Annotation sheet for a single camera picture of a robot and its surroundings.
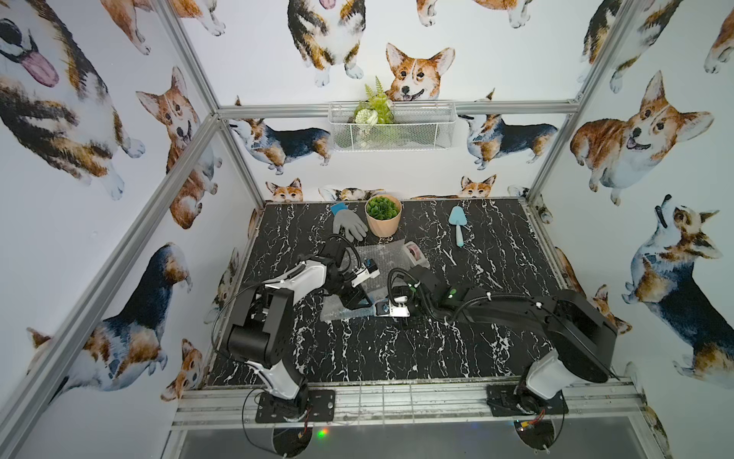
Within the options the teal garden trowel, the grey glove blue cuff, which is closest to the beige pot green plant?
the grey glove blue cuff

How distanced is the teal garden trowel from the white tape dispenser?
160mm

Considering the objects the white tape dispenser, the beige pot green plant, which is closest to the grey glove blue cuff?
the beige pot green plant

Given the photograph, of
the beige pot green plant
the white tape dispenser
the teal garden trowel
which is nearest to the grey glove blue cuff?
the beige pot green plant

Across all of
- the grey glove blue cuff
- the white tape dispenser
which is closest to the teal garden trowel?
the white tape dispenser

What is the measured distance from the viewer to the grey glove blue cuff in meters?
1.12

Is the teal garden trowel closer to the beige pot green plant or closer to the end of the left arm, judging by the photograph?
the beige pot green plant

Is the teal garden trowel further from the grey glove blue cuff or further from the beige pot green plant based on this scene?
the grey glove blue cuff

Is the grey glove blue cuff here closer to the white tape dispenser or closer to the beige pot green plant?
the beige pot green plant

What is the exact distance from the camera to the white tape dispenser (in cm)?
101

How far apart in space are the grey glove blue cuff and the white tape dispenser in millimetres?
189

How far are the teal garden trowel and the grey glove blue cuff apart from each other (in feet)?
1.15

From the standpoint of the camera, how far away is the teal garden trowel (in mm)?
1083

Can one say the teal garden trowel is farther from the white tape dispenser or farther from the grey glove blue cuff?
the grey glove blue cuff

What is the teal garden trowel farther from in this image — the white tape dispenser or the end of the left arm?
the end of the left arm
